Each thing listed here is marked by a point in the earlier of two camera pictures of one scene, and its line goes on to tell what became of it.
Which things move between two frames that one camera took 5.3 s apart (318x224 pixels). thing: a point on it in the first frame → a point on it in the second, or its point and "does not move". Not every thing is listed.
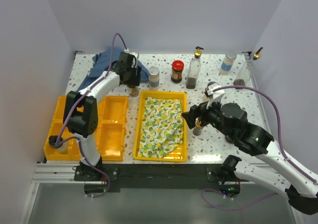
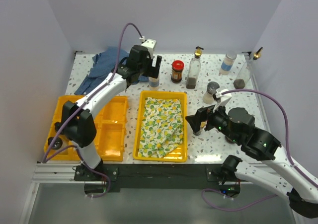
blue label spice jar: x=154 y=78 does not move
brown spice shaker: x=134 y=92 → x=57 y=125
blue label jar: x=227 y=63 does not move
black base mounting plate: x=134 y=178 does not move
